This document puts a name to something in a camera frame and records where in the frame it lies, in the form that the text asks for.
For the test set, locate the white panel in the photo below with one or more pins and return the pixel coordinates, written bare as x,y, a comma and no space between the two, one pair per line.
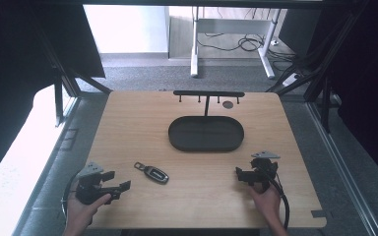
10,183

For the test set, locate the person's left hand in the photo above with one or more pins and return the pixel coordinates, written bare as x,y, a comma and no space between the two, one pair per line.
78,213

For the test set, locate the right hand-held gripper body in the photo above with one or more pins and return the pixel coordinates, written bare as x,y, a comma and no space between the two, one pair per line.
263,170

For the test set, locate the black oval tray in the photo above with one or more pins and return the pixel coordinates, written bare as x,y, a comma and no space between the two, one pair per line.
206,133

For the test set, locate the white desk frame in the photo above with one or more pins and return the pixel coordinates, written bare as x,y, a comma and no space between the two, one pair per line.
195,49

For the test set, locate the white cabinet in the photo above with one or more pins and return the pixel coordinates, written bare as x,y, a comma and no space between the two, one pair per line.
126,29

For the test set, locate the black metal stand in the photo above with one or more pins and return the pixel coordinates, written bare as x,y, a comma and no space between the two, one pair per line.
66,82
318,75

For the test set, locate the white power strip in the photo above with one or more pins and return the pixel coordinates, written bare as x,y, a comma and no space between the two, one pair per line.
290,79

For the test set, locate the aluminium floor rail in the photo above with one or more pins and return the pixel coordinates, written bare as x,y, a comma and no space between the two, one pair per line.
338,164

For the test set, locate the black key hook rack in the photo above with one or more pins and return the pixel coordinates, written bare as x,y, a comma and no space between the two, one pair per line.
208,94

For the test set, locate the grey round table grommet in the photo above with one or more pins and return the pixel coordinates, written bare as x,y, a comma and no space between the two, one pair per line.
228,105

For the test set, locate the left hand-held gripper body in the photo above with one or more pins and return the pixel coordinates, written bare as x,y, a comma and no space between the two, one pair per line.
88,185

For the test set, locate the black curtain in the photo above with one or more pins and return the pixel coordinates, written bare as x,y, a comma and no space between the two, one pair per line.
370,82
10,65

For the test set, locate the person's right hand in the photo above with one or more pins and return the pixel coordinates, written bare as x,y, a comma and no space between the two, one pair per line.
267,205

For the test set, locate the black car key fob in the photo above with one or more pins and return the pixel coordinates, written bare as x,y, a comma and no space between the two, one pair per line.
156,174

